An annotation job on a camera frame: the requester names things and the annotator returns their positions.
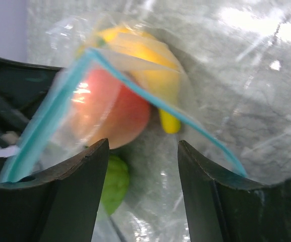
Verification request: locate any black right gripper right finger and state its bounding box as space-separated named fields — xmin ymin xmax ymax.
xmin=178 ymin=141 xmax=291 ymax=241

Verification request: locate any fake green leafy vegetable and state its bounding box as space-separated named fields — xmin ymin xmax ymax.
xmin=101 ymin=155 xmax=130 ymax=215

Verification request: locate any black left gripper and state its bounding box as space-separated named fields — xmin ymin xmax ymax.
xmin=0 ymin=51 xmax=65 ymax=162

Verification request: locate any clear zip top bag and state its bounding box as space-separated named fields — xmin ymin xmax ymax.
xmin=0 ymin=13 xmax=246 ymax=241

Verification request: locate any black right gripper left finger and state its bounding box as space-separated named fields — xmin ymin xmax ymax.
xmin=0 ymin=139 xmax=109 ymax=241

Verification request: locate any fake red apple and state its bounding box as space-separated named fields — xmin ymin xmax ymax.
xmin=70 ymin=68 xmax=151 ymax=149

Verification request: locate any fake yellow banana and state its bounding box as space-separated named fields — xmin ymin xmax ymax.
xmin=77 ymin=26 xmax=183 ymax=134

